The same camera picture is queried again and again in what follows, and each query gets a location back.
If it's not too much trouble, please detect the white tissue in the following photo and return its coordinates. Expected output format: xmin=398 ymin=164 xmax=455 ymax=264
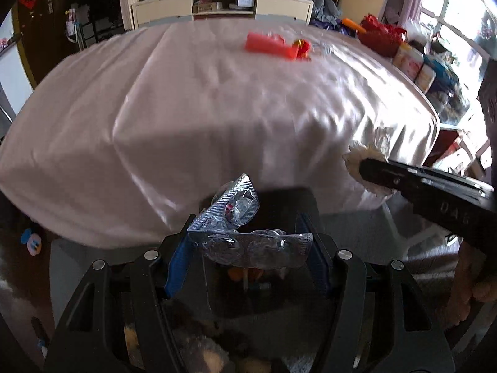
xmin=342 ymin=126 xmax=397 ymax=199

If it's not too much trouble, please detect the silver blister pack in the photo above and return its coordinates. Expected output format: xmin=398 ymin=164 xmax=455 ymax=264
xmin=186 ymin=173 xmax=314 ymax=270

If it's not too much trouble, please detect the cartoon duck slipper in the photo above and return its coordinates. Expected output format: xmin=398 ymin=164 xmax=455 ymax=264
xmin=19 ymin=227 xmax=43 ymax=257

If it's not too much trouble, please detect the orange plastic handle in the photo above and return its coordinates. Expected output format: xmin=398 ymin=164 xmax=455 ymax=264
xmin=342 ymin=17 xmax=367 ymax=34

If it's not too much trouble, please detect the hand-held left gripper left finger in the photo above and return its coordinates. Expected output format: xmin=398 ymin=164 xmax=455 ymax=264
xmin=44 ymin=214 xmax=198 ymax=373

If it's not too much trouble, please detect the beige television cabinet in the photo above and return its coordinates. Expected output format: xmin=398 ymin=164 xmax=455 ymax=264
xmin=131 ymin=0 xmax=314 ymax=30

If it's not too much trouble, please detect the window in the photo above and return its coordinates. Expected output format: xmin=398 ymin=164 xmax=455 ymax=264
xmin=421 ymin=0 xmax=497 ymax=86

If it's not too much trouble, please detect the blue snack packet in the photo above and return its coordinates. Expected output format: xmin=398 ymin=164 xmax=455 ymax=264
xmin=423 ymin=56 xmax=455 ymax=84

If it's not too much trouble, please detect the white pink canister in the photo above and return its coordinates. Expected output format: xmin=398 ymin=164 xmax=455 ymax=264
xmin=402 ymin=47 xmax=425 ymax=78

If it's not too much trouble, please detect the red plastic bag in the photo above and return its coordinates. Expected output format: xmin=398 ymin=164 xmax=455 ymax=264
xmin=244 ymin=32 xmax=299 ymax=62
xmin=357 ymin=13 xmax=408 ymax=58

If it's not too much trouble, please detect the blue grey cloth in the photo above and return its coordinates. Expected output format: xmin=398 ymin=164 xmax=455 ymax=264
xmin=307 ymin=0 xmax=346 ymax=28

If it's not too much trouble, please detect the dark brown door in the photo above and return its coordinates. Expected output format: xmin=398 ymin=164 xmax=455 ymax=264
xmin=11 ymin=0 xmax=78 ymax=90

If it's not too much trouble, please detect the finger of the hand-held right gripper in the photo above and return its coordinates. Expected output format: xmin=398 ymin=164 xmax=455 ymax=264
xmin=359 ymin=157 xmax=495 ymax=203

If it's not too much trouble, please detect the person's right hand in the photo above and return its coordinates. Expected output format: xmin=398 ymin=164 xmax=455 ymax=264
xmin=446 ymin=237 xmax=497 ymax=329

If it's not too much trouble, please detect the white yellow canister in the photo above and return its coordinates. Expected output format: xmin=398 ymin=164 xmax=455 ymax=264
xmin=415 ymin=64 xmax=437 ymax=94

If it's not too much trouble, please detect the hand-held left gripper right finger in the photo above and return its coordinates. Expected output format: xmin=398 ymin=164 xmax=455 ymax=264
xmin=297 ymin=212 xmax=455 ymax=373

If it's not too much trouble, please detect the small red gold wrapper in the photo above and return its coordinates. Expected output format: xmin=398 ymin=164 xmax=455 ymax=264
xmin=293 ymin=39 xmax=312 ymax=62

